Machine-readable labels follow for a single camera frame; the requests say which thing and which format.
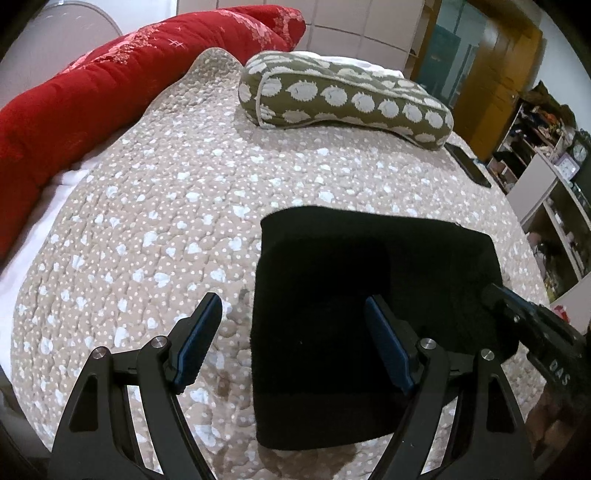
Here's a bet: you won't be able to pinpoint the red patterned duvet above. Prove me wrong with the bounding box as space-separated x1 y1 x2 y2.
0 4 307 259

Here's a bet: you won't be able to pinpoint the beige quilted blanket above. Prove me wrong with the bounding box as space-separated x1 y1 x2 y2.
9 46 552 480

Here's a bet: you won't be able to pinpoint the cluttered white shelf unit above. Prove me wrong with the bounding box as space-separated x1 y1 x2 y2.
487 80 591 319

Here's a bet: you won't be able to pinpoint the white bed sheet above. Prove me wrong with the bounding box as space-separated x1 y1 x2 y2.
0 159 100 289

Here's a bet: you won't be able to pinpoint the olive pillow with white print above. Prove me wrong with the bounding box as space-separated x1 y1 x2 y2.
237 51 456 152

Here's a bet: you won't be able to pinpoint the person's right hand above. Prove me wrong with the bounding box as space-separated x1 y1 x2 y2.
530 399 583 446

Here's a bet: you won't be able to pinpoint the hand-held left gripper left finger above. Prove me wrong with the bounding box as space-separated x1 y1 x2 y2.
48 292 223 480

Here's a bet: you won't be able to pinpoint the black phone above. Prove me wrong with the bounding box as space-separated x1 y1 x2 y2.
444 142 493 188

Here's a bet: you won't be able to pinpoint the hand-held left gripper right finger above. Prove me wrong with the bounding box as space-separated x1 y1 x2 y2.
364 295 536 480

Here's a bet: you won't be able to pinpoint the grey rounded headboard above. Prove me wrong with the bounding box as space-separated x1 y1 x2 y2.
0 0 123 63

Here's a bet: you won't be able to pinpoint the wooden door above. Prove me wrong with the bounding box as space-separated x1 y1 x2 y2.
455 4 544 162

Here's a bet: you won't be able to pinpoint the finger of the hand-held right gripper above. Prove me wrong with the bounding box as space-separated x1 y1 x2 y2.
481 282 550 334

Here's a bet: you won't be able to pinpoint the black pants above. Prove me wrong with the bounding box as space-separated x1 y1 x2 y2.
250 206 519 450

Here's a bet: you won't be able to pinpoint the white wardrobe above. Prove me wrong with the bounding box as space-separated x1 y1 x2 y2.
217 0 429 55

